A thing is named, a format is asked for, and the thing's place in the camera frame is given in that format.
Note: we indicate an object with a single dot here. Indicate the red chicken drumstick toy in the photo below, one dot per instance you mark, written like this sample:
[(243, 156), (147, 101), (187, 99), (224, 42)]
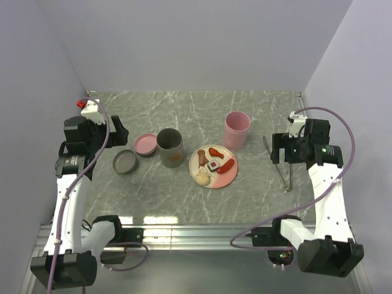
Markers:
[(215, 153)]

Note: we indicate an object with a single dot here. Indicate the tall pink container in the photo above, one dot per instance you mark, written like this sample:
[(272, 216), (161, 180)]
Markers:
[(236, 129)]

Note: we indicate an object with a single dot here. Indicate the brown meat rib toy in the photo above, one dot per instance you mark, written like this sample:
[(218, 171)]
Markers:
[(202, 159)]

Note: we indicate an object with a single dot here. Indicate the metal food tongs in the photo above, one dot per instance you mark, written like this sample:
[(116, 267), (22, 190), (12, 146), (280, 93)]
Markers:
[(286, 181)]

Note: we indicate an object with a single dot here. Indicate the aluminium frame rail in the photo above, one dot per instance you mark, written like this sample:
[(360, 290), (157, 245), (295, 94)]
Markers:
[(180, 237)]

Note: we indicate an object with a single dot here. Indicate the red sausage toy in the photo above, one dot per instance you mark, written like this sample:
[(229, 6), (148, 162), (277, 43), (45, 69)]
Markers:
[(226, 167)]

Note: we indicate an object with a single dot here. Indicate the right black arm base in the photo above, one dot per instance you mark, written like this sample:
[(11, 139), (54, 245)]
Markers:
[(278, 249)]

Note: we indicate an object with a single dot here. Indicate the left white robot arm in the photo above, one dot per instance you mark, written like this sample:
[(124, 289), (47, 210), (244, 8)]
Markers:
[(70, 259)]

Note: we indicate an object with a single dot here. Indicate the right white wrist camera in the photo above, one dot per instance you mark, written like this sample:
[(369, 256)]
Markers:
[(298, 122)]

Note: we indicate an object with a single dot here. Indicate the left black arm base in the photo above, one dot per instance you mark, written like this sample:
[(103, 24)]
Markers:
[(118, 249)]

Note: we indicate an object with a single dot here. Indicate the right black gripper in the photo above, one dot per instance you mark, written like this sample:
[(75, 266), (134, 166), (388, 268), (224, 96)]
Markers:
[(281, 140)]

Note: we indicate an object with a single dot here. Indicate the grey lid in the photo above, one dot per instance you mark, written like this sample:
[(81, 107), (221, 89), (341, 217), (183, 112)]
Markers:
[(125, 162)]

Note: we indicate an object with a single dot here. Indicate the sushi roll toy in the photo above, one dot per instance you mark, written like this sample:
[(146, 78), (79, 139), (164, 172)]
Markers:
[(213, 165)]

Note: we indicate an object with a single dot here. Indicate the white steamed bun toy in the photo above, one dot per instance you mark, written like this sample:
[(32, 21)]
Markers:
[(202, 178)]

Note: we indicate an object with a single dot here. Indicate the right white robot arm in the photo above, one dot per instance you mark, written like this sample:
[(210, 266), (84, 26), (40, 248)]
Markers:
[(331, 248)]

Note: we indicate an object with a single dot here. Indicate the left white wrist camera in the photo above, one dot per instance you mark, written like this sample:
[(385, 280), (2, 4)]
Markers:
[(92, 112)]

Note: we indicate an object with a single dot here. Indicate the tall grey container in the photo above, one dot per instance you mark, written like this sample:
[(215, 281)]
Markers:
[(170, 147)]

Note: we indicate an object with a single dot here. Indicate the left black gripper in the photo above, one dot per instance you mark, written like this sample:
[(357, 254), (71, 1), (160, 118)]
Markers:
[(118, 138)]

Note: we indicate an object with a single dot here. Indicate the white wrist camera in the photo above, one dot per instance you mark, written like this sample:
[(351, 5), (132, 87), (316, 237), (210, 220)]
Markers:
[(298, 122), (92, 112)]

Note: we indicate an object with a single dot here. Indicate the pink lid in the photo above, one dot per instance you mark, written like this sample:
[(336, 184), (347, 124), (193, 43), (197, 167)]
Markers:
[(146, 144)]

